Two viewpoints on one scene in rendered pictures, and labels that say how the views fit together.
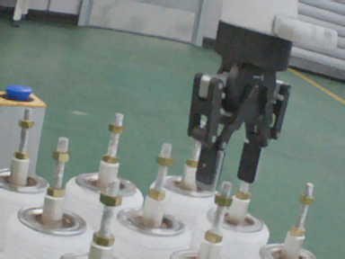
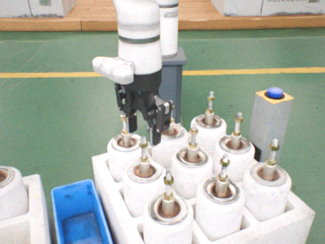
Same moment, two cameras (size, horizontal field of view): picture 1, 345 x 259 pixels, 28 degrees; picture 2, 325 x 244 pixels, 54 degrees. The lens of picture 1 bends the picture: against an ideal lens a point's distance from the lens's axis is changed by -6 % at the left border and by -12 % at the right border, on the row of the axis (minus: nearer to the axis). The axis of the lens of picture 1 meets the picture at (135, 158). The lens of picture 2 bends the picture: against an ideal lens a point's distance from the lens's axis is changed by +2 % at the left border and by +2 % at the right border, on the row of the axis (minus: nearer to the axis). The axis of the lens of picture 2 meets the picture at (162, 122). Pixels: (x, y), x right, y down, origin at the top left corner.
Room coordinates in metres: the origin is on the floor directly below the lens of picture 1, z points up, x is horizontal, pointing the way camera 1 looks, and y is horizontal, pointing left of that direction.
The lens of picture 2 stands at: (0.75, -0.61, 0.70)
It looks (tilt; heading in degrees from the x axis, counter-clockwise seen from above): 32 degrees down; 95
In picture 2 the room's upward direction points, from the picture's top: straight up
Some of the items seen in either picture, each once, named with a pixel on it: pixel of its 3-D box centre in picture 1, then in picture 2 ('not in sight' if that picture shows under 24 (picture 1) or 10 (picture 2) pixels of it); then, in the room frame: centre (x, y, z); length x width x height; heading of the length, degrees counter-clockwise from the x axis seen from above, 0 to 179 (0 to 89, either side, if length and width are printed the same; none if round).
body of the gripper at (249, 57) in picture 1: (250, 68); (141, 86); (0.66, -0.09, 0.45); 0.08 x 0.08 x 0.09
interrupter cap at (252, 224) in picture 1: (235, 220); (221, 190); (0.82, -0.13, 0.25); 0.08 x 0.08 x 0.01
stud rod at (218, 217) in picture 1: (217, 219); (144, 152); (0.66, -0.09, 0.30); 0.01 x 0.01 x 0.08; 34
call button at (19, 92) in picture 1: (17, 93); (274, 93); (0.98, 0.18, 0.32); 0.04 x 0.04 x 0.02
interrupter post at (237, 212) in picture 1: (238, 210); (221, 185); (0.82, -0.13, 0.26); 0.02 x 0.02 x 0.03
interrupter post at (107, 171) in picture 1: (107, 174); (235, 140); (0.86, 0.03, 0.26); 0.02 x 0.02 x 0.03
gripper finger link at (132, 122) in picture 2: (209, 168); (132, 124); (0.63, -0.07, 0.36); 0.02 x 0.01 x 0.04; 49
